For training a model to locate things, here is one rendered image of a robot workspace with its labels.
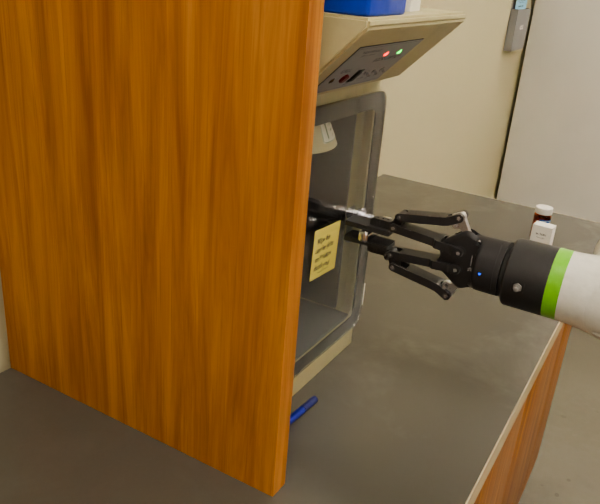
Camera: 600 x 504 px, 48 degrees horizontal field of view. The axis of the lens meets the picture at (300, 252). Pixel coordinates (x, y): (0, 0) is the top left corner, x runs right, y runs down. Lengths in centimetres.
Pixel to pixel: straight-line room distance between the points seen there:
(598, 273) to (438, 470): 34
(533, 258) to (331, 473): 38
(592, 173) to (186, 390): 321
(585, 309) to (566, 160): 303
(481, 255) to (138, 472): 53
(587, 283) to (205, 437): 51
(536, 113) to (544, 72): 21
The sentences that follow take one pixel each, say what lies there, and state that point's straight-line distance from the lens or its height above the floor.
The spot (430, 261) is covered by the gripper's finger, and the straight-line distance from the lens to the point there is 97.
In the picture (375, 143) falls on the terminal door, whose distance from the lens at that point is 106.
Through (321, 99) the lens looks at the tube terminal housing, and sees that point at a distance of 90.
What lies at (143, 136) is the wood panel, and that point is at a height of 136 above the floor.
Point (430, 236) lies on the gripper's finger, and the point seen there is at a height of 122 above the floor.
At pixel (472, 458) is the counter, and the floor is 94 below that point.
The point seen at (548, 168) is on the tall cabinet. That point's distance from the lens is 392.
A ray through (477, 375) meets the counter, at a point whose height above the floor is 94.
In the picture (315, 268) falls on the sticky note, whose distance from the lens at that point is 97.
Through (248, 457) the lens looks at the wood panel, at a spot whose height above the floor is 98.
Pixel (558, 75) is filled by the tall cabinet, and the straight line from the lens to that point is 384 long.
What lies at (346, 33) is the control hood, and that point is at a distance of 74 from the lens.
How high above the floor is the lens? 156
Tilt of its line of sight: 23 degrees down
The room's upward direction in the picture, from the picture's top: 5 degrees clockwise
